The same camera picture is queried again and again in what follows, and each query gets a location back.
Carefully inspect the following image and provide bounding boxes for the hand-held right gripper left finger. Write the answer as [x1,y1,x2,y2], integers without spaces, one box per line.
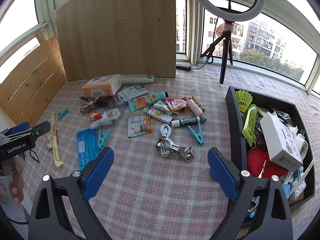
[28,146,115,240]

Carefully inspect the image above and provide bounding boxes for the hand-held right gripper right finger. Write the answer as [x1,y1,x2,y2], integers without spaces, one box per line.
[207,147,293,240]

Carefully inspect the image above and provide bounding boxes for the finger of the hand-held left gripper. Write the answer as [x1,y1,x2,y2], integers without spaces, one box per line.
[16,121,51,138]
[0,122,30,140]

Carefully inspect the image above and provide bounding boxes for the yellow long stick packet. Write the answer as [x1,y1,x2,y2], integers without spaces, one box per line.
[51,112,63,168]

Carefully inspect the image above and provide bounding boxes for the blue face mask packet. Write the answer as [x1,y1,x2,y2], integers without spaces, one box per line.
[77,128,102,172]

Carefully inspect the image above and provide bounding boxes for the silver metal clip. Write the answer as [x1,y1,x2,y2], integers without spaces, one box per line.
[79,96,109,114]
[155,140,194,163]

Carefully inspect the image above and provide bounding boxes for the black storage tray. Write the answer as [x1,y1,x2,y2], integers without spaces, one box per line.
[226,86,316,230]

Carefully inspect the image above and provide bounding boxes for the pink bottle grey cap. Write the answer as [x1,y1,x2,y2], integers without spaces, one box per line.
[187,99,207,123]

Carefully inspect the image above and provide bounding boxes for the orange white tissue pack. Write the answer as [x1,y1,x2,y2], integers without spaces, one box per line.
[81,74,122,98]

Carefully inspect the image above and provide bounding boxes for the patterned lighter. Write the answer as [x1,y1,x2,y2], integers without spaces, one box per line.
[143,107,173,123]

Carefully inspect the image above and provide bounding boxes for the coffee creamer packet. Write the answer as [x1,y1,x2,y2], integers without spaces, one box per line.
[165,98,188,112]

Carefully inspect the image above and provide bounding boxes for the teal fruit print tube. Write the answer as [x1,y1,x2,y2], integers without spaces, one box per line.
[128,91,168,112]

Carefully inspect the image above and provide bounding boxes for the plaid cloth covered desktop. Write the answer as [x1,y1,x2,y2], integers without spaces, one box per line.
[15,66,320,240]

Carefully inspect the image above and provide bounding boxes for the person's left hand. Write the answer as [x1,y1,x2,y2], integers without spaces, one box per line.
[0,161,25,205]

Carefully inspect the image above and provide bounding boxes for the red cloth item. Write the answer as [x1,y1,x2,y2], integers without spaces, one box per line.
[247,148,288,179]

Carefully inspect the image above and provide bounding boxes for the wooden slat panel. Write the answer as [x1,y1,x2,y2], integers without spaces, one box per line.
[0,29,67,128]

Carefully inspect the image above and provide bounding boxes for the white plastic bag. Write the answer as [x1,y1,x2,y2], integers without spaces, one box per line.
[89,108,122,129]

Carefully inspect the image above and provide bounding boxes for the green squeeze tube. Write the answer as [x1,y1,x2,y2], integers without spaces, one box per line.
[242,104,257,140]

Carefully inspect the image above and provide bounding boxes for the white orange sachet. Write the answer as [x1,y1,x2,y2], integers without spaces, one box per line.
[127,116,152,138]

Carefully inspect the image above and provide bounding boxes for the green white lip balm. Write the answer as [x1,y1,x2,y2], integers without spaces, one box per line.
[171,117,201,128]

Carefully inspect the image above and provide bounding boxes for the white cardboard box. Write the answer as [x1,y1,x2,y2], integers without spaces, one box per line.
[260,112,304,170]

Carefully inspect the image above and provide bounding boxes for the yellow-green plastic shuttlecock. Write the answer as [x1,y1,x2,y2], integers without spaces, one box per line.
[236,90,253,113]

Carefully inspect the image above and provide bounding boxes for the dark grey logo packet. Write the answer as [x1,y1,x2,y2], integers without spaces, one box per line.
[272,110,292,123]

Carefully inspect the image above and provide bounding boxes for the white power adapter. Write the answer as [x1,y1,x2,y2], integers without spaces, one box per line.
[292,127,309,158]

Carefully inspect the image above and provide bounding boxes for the white blue printed packet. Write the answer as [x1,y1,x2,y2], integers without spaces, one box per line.
[117,84,150,102]

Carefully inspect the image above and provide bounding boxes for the small white tube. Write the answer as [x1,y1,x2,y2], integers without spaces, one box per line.
[154,100,170,112]

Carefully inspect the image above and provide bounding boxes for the green trees outside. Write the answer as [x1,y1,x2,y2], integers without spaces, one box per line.
[239,49,307,80]

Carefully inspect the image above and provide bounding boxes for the large wooden board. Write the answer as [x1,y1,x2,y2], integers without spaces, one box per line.
[55,0,177,82]

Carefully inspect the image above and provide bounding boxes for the pink paper tag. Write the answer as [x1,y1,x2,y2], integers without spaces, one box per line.
[216,22,235,35]

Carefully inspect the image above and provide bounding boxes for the black hair tie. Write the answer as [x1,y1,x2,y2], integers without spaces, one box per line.
[28,149,40,163]

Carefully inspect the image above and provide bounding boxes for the black inline switch cable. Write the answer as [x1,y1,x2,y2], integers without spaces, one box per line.
[176,16,219,71]

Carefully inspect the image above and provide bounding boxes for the white window frame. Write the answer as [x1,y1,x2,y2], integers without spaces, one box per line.
[0,0,320,95]

